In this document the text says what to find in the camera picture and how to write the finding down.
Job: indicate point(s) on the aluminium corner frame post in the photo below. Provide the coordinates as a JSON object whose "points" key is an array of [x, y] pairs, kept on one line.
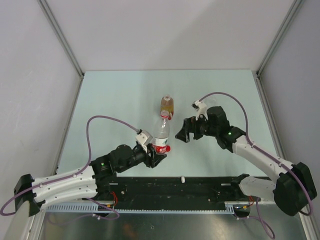
{"points": [[280, 34], [48, 13]]}

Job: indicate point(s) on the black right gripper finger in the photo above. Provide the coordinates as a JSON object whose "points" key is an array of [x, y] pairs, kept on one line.
{"points": [[189, 124], [184, 134]]}

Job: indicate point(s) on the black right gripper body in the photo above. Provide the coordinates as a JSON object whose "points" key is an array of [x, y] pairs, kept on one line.
{"points": [[202, 127]]}

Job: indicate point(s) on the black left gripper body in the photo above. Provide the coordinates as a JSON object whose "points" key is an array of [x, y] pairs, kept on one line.
{"points": [[149, 160]]}

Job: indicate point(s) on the clear plastic bottle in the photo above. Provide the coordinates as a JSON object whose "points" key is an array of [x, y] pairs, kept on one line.
{"points": [[211, 101]]}

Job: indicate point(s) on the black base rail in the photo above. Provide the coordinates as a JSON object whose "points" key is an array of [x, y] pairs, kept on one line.
{"points": [[170, 194]]}

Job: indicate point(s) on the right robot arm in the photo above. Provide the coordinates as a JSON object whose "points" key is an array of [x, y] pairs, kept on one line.
{"points": [[290, 185]]}

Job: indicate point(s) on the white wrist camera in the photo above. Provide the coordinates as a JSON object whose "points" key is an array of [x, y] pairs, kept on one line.
{"points": [[143, 138], [201, 109]]}

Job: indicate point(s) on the aluminium corner frame post right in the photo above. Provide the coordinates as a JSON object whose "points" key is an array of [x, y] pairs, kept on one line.
{"points": [[280, 34]]}

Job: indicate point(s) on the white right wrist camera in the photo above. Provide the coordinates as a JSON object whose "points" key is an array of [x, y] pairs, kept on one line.
{"points": [[201, 109]]}

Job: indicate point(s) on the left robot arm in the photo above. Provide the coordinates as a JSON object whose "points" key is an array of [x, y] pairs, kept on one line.
{"points": [[90, 182]]}

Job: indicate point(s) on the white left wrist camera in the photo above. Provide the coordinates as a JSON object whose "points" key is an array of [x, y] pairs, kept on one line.
{"points": [[143, 138]]}

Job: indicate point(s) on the amber tea bottle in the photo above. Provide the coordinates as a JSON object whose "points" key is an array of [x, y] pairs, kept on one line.
{"points": [[167, 104]]}

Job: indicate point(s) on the aluminium corner frame post left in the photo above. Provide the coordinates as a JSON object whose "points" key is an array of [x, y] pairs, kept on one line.
{"points": [[48, 13]]}

